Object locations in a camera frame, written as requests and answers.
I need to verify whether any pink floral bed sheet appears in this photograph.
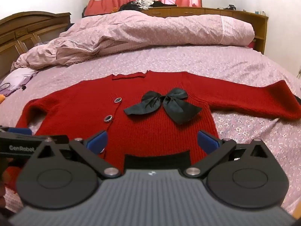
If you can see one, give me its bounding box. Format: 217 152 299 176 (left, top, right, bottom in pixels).
0 45 301 215

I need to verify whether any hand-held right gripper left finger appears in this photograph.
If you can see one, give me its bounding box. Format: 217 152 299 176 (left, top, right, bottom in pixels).
35 131 121 179

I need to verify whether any wooden headboard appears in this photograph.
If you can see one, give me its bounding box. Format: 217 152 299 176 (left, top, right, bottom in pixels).
0 12 71 78

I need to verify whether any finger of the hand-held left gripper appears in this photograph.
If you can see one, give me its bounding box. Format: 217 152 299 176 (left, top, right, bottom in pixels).
0 127 32 136

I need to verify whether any pile of clothes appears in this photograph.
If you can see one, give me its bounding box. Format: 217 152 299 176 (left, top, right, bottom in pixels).
119 0 177 11

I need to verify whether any pink floral quilt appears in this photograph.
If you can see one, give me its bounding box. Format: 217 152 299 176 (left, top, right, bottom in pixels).
11 12 255 70

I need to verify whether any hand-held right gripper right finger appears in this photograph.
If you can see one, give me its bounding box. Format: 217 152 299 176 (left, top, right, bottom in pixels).
184 130 271 178

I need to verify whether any red knitted sweater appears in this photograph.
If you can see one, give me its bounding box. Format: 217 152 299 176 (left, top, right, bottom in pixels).
15 71 301 170

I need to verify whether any lilac cloth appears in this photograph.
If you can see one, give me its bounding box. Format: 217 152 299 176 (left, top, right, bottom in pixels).
0 67 39 97

